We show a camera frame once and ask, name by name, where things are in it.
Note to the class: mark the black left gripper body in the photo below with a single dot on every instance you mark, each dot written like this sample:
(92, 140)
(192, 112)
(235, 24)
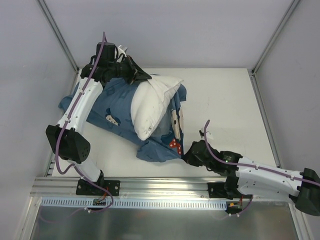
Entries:
(132, 70)

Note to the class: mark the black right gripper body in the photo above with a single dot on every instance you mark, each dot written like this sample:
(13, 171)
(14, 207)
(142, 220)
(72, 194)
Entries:
(191, 152)

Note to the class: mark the white pillow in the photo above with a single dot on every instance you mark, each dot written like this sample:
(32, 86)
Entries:
(149, 107)

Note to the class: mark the blue cartoon print pillowcase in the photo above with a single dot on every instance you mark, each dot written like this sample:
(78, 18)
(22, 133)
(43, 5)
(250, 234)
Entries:
(112, 112)

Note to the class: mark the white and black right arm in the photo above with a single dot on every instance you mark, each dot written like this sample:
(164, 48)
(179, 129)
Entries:
(246, 178)

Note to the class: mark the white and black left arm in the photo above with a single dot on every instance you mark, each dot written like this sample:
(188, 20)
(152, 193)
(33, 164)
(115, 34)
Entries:
(65, 138)

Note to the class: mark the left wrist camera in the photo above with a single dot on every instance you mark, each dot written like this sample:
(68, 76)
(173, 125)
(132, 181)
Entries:
(123, 49)

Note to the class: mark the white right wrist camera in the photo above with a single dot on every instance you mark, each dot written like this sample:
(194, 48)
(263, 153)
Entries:
(205, 134)

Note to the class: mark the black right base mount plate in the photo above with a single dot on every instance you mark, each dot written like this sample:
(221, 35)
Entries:
(219, 190)

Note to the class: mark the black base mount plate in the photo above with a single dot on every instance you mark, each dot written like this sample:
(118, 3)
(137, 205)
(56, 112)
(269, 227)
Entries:
(219, 190)
(84, 188)

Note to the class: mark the left aluminium frame post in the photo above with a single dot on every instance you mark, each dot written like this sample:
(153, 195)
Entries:
(57, 33)

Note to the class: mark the aluminium frame post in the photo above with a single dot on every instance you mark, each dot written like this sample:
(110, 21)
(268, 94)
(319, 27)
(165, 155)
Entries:
(57, 33)
(278, 30)

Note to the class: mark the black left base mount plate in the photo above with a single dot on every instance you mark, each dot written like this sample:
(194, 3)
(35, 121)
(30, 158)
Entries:
(84, 188)

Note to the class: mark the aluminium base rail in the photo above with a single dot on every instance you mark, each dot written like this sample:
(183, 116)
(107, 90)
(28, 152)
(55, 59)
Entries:
(165, 188)

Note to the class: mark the white slotted cable duct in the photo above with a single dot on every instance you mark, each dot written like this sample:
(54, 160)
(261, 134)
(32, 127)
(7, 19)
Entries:
(123, 203)

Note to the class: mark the right aluminium frame post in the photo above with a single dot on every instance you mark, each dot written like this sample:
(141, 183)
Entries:
(278, 30)

